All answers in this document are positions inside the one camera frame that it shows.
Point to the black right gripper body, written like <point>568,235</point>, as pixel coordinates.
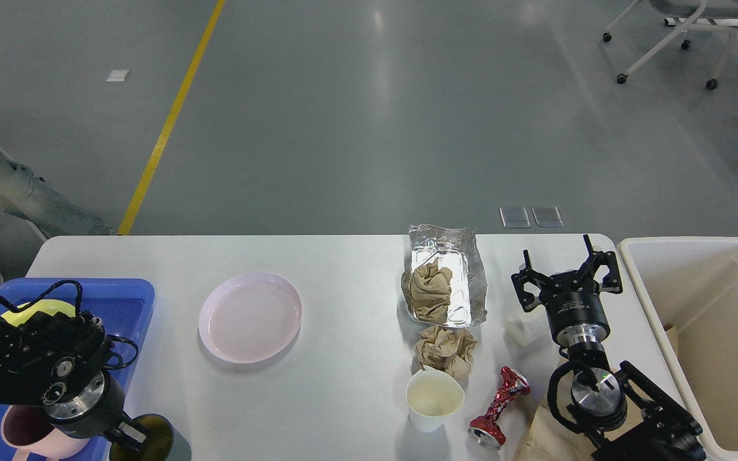
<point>574,309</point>

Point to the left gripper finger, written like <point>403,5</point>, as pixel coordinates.
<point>128,434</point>

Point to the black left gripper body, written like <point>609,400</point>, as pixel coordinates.
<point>96,410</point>

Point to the grey green cup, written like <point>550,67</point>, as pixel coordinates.
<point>163,442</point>

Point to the pink mug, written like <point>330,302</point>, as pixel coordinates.
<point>29,432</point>

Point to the pink plate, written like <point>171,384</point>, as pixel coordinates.
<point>250,318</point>

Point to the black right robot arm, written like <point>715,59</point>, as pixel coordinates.
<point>624,414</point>

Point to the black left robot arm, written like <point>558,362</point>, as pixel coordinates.
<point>60,360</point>

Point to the left floor socket plate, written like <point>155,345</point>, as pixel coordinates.
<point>515,217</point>

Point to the floor socket plate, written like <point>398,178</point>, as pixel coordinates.
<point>515,217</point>
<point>547,216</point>

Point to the right floor socket plate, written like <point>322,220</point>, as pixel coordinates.
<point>547,216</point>

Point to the aluminium foil container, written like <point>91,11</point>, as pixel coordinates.
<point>454,248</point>

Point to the crumpled brown paper ball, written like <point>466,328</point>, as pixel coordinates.
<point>447,350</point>

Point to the crumpled brown paper in foil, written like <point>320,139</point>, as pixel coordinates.
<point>427,291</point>

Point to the beige plastic bin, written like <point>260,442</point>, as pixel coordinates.
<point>688,288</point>

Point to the blue plastic tray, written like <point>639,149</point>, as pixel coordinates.
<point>124,305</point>

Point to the yellow plate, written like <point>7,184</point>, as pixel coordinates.
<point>48,307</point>

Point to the white paper cup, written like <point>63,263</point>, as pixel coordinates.
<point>432,396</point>

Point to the crushed red can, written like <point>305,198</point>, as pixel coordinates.
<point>485,428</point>

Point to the brown paper bag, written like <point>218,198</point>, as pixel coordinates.
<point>547,439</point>

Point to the white chair base bar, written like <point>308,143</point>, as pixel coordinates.
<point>672,22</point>

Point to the white office chair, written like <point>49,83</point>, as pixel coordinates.
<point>691,10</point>

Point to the white floor marker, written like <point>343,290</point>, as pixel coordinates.
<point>117,75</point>

